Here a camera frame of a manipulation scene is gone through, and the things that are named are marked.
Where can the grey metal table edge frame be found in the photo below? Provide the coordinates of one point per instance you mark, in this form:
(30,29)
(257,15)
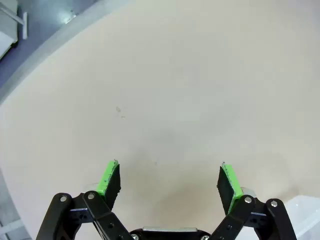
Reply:
(37,52)

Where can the white cart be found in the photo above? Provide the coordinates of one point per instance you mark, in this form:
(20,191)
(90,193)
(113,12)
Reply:
(7,27)

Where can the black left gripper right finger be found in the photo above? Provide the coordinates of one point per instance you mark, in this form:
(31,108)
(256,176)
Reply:
(226,190)

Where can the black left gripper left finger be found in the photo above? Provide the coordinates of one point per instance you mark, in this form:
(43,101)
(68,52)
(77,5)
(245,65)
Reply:
(112,182)

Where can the large clear plastic tub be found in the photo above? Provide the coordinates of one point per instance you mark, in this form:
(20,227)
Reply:
(305,215)

